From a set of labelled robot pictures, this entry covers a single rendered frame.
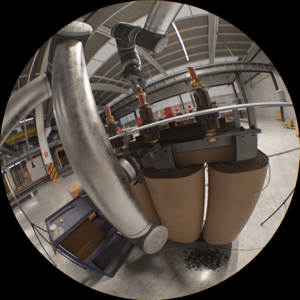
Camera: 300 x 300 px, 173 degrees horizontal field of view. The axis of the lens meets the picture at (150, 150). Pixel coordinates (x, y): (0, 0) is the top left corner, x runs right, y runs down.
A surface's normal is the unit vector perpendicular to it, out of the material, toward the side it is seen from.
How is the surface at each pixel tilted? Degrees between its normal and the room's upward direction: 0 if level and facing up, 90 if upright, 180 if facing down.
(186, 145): 90
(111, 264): 0
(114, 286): 0
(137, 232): 87
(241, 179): 90
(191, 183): 90
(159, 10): 137
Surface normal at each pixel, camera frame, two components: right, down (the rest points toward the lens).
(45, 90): 0.87, 0.50
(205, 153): -0.47, 0.31
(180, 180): -0.25, 0.27
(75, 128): 0.43, 0.02
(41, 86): 0.90, 0.30
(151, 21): -0.55, 0.80
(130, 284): -0.27, -0.94
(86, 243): 0.88, -0.15
